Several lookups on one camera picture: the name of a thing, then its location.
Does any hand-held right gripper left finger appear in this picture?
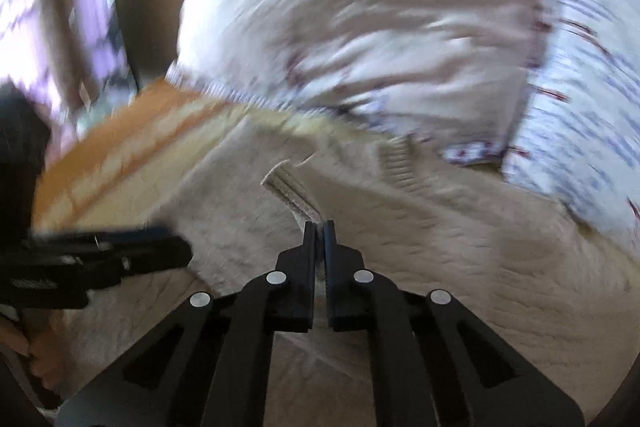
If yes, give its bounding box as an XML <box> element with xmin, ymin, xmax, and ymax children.
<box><xmin>55</xmin><ymin>221</ymin><xmax>321</xmax><ymax>427</ymax></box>

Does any white patterned pillow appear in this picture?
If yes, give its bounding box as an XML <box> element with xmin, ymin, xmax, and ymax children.
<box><xmin>165</xmin><ymin>0</ymin><xmax>553</xmax><ymax>168</ymax></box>

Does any wooden post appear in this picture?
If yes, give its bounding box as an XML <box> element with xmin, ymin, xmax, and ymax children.
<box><xmin>36</xmin><ymin>0</ymin><xmax>86</xmax><ymax>110</ymax></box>

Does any beige knit sweater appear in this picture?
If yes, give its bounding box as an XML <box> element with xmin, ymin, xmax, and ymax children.
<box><xmin>150</xmin><ymin>106</ymin><xmax>640</xmax><ymax>414</ymax></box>

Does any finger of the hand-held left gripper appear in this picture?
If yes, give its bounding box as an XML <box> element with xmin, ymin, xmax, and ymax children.
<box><xmin>30</xmin><ymin>228</ymin><xmax>194</xmax><ymax>292</ymax></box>

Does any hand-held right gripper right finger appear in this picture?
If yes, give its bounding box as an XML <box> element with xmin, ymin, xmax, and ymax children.
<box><xmin>322</xmin><ymin>220</ymin><xmax>586</xmax><ymax>427</ymax></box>

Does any orange striped mat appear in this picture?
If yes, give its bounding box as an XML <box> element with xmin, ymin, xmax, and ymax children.
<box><xmin>32</xmin><ymin>77</ymin><xmax>241</xmax><ymax>235</ymax></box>

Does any white printed cloth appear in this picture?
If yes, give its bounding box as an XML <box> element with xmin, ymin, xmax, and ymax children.
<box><xmin>500</xmin><ymin>0</ymin><xmax>640</xmax><ymax>253</ymax></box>

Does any person's left hand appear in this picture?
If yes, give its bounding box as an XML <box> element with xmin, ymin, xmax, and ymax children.
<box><xmin>0</xmin><ymin>318</ymin><xmax>68</xmax><ymax>392</ymax></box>

